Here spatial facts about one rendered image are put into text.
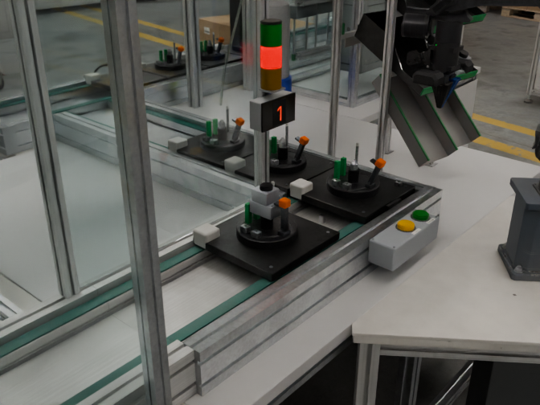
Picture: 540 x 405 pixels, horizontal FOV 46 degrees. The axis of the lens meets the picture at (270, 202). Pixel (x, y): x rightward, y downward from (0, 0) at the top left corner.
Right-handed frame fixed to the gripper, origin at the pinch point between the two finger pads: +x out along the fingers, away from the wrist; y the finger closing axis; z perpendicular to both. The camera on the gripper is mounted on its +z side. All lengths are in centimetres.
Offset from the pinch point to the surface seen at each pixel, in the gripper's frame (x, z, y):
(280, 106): 3.5, 29.0, 23.8
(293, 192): 28.7, 29.8, 17.1
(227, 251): 28, 21, 50
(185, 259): 31, 29, 56
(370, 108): 39, 72, -86
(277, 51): -9.7, 29.2, 24.6
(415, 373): 77, -5, 6
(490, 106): 125, 141, -388
